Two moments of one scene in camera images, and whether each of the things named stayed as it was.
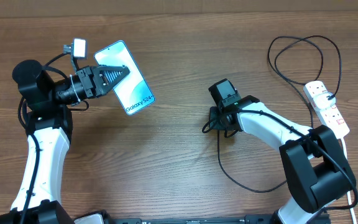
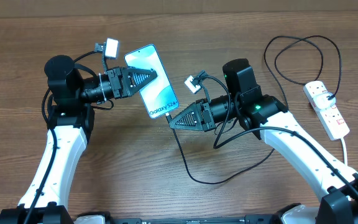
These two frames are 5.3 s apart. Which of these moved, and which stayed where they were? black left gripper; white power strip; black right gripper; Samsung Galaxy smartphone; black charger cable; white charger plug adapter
Moved: black left gripper; Samsung Galaxy smartphone; black charger cable; black right gripper
Stayed: white charger plug adapter; white power strip
